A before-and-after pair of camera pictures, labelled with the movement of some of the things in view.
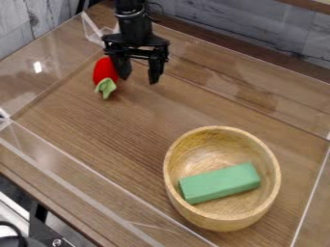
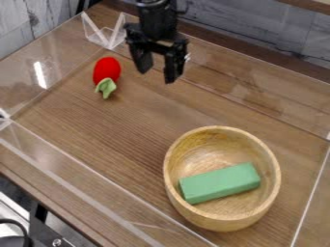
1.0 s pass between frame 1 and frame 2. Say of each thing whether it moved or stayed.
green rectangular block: stayed
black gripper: moved
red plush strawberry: stayed
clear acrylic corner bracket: stayed
